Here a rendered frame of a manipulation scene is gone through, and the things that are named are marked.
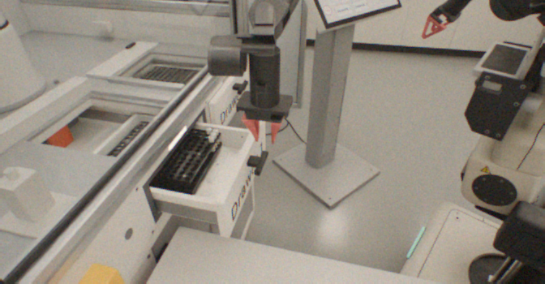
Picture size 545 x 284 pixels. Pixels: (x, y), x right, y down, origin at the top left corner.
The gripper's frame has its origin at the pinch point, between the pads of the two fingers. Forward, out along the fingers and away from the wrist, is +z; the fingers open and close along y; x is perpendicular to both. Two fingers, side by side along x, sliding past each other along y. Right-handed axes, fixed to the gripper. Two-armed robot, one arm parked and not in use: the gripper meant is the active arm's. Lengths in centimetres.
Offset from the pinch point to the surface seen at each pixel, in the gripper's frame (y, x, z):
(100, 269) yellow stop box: 18.3, 32.4, 4.5
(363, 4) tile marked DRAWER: -21, -94, -6
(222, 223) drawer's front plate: 4.5, 16.8, 8.8
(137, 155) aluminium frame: 20.4, 14.8, -3.5
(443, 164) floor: -88, -120, 95
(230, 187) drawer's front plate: 3.6, 13.0, 2.8
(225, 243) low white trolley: 6.0, 14.0, 19.5
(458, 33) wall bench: -131, -304, 66
